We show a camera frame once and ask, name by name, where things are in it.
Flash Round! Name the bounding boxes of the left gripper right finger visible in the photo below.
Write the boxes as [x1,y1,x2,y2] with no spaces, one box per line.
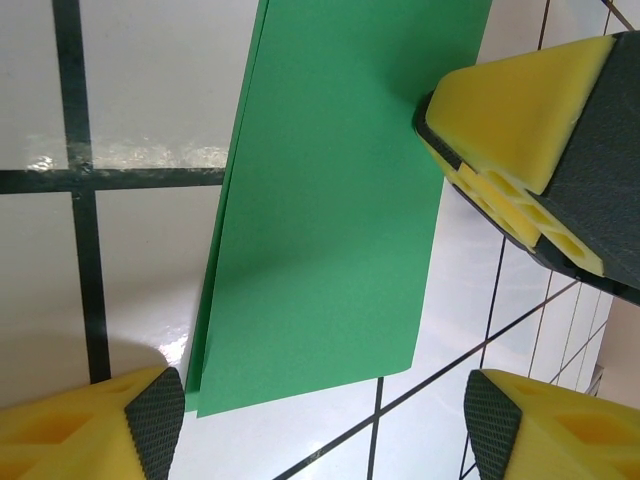
[464,369,640,480]

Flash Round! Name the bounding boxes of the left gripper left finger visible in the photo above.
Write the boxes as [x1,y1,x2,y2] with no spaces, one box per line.
[0,365,186,480]

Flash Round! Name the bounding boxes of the green paper sheet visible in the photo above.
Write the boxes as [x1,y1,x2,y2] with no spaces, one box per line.
[184,0,494,419]

